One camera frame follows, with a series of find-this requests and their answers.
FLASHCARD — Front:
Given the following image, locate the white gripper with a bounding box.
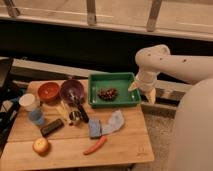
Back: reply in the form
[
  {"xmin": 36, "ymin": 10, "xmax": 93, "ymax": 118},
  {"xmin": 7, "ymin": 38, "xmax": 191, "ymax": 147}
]
[{"xmin": 128, "ymin": 69, "xmax": 157, "ymax": 104}]

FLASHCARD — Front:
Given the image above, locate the dark red grape bunch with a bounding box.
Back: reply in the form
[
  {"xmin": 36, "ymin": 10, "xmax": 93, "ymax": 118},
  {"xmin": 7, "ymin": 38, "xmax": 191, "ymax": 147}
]
[{"xmin": 98, "ymin": 88, "xmax": 118, "ymax": 101}]

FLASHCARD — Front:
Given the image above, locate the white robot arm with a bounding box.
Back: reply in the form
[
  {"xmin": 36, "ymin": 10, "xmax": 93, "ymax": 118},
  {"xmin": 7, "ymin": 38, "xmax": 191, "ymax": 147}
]
[{"xmin": 129, "ymin": 44, "xmax": 213, "ymax": 171}]

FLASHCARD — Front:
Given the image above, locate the blue plastic cup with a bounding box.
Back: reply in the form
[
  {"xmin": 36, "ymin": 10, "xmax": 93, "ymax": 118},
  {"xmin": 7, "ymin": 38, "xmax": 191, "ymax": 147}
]
[{"xmin": 28, "ymin": 108, "xmax": 45, "ymax": 126}]

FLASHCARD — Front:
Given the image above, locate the white plastic cup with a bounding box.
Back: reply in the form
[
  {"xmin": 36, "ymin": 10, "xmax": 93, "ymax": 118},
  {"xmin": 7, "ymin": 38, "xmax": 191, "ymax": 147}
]
[{"xmin": 19, "ymin": 93, "xmax": 40, "ymax": 111}]

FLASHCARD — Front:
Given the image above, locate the green plastic tray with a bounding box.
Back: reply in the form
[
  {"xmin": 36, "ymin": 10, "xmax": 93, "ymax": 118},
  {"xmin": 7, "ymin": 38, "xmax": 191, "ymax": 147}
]
[{"xmin": 88, "ymin": 72, "xmax": 141, "ymax": 108}]

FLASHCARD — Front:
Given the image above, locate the light blue cloth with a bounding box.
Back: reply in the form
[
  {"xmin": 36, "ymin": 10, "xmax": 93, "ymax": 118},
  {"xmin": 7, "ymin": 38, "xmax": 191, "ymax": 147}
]
[{"xmin": 102, "ymin": 110, "xmax": 125, "ymax": 135}]

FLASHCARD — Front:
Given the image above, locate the blue sponge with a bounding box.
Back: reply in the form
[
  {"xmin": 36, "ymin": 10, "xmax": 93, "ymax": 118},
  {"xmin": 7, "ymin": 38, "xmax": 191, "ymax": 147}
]
[{"xmin": 88, "ymin": 119, "xmax": 101, "ymax": 139}]

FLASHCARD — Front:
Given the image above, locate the purple bowl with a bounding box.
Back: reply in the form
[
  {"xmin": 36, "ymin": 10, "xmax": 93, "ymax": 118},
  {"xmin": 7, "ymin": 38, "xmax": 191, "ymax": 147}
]
[{"xmin": 60, "ymin": 79, "xmax": 85, "ymax": 103}]

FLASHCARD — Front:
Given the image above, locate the black rectangular block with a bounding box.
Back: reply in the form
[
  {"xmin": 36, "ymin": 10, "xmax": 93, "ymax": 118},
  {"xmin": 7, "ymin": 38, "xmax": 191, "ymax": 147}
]
[{"xmin": 40, "ymin": 119, "xmax": 64, "ymax": 137}]

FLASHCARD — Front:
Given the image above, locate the orange-red bowl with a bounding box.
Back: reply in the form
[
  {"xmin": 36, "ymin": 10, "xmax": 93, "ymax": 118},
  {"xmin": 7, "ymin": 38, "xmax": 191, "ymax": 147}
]
[{"xmin": 37, "ymin": 82, "xmax": 59, "ymax": 102}]

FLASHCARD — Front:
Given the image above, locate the red yellow apple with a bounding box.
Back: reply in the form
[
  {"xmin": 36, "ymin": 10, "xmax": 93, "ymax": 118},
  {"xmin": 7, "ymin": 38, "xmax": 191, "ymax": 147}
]
[{"xmin": 33, "ymin": 137, "xmax": 49, "ymax": 155}]

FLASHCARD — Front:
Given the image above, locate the black handled metal scoop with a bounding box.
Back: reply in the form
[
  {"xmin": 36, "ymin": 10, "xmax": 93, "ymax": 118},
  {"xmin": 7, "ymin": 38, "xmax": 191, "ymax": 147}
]
[{"xmin": 68, "ymin": 93, "xmax": 90, "ymax": 127}]

